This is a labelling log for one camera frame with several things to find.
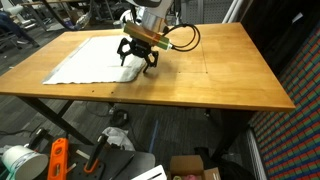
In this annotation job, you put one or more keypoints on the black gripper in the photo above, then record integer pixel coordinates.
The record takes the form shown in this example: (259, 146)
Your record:
(140, 46)

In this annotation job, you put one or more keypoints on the white cloth towel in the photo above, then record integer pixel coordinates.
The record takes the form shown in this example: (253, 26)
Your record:
(96, 60)

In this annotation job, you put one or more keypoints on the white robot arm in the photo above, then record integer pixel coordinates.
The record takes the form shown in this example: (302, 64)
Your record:
(150, 8)

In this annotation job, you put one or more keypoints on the white crumpled cloth pile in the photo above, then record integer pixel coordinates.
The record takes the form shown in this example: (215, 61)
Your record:
(125, 15)

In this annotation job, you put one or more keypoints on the yellow cloth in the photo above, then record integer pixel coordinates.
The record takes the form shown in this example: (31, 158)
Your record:
(177, 177)

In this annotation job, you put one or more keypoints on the brown cardboard carton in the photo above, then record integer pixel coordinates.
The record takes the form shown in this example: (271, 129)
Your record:
(78, 15)

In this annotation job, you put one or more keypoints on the blue floor tape strip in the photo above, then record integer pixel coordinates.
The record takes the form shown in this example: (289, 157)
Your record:
(153, 136)

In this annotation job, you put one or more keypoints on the white plastic bag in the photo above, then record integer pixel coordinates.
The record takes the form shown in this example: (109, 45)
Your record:
(118, 136)

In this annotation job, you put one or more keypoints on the white pegboard panel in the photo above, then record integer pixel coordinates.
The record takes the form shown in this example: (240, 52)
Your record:
(206, 10)

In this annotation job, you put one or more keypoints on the white poles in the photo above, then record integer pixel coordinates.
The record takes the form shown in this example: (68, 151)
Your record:
(233, 10)

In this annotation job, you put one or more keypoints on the black tool board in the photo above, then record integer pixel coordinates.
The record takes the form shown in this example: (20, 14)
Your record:
(116, 163)

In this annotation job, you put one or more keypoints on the silver metal bar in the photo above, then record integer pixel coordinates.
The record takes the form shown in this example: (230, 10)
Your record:
(81, 154)

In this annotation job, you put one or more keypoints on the brown cardboard box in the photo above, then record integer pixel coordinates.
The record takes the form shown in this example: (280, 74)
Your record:
(186, 166)

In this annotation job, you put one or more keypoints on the orange level tool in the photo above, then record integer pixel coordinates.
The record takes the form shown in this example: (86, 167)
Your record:
(57, 160)

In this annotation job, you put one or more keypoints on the black curtain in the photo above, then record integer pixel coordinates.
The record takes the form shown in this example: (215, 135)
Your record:
(273, 33)

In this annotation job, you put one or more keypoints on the black bag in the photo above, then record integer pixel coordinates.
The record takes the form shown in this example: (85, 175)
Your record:
(233, 170)

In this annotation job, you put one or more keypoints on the white bucket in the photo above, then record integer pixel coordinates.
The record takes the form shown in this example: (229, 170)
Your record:
(23, 163)

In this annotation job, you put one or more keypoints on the white paper label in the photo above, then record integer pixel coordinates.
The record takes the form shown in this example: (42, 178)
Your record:
(297, 17)

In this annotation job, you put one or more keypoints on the gold green wrist camera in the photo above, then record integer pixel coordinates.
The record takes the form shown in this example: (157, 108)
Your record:
(146, 36)

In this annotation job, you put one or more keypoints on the black table leg frame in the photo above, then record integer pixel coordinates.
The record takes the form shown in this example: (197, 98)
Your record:
(56, 120)

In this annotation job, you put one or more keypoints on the silver aluminium rail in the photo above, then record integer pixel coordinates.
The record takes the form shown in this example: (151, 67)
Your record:
(256, 156)

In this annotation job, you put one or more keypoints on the colourful woven wall curtain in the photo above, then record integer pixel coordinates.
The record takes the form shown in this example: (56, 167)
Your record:
(293, 133)

